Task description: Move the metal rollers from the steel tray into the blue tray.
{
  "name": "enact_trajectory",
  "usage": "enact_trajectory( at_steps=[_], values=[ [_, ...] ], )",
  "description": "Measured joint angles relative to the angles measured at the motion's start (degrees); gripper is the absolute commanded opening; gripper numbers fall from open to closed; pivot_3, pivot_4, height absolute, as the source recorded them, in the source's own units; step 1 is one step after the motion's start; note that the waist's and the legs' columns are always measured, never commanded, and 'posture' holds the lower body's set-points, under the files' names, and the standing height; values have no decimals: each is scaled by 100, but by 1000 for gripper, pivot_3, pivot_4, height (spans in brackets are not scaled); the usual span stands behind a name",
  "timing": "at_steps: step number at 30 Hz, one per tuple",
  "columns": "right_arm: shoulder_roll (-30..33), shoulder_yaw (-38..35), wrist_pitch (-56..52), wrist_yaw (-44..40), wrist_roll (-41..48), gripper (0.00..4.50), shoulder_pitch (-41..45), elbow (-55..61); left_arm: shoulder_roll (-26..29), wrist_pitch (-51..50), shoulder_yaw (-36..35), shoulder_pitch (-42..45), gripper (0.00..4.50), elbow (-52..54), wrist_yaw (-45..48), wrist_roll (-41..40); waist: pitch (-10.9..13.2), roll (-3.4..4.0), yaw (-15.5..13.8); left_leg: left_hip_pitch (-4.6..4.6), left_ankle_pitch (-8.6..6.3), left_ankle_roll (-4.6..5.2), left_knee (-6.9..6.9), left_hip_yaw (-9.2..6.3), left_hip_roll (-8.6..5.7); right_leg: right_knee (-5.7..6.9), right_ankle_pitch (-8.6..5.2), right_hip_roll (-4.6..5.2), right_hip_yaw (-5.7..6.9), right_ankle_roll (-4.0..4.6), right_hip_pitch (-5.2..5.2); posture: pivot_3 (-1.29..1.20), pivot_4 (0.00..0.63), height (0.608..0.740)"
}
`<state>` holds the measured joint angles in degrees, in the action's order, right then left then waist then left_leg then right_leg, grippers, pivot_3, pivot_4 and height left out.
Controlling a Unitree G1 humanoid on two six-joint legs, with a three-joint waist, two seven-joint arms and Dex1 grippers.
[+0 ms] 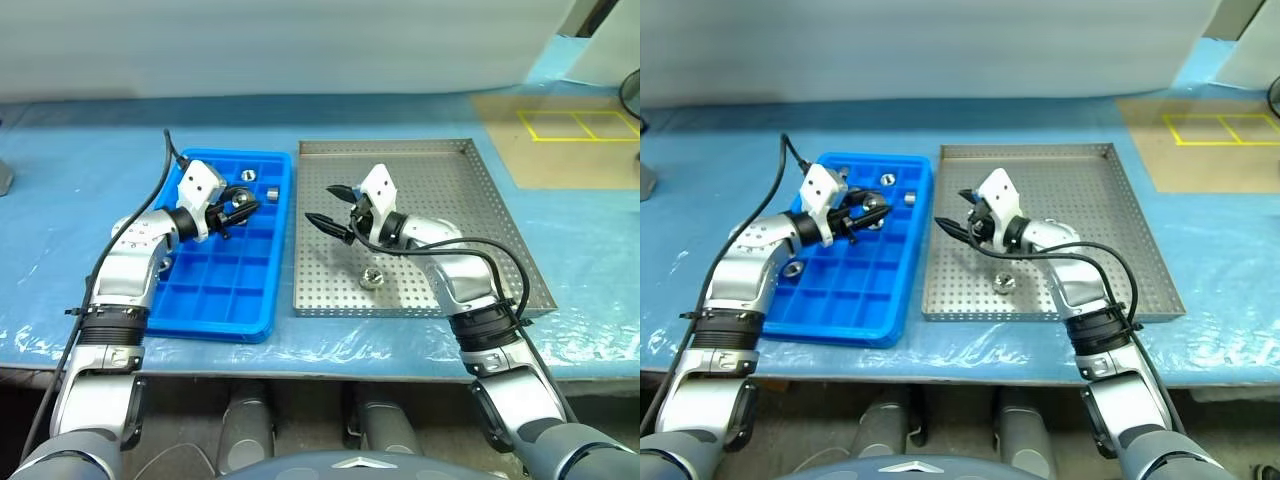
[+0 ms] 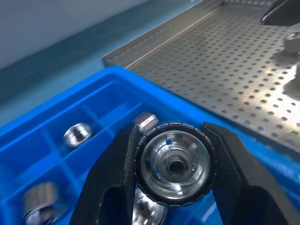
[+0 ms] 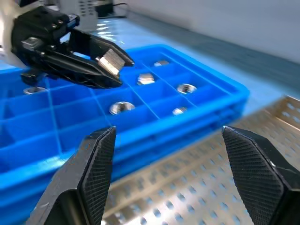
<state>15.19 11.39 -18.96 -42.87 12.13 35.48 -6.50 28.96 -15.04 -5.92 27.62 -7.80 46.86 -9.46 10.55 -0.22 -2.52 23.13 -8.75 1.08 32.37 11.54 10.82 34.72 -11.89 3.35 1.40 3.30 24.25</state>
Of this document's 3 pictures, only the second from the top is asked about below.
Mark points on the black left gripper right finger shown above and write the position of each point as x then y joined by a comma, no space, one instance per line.
236,168

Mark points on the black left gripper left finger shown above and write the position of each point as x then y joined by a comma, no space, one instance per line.
110,178

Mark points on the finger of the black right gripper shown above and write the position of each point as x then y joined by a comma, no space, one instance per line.
279,12

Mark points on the metal roller with black rim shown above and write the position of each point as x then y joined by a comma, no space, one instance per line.
174,164

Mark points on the blue plastic divided tray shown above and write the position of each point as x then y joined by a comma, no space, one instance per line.
70,131

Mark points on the perforated steel tray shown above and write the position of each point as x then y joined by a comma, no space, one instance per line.
211,65

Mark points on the silver metal roller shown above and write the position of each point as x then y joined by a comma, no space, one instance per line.
146,212
77,134
146,123
291,45
294,87
41,201

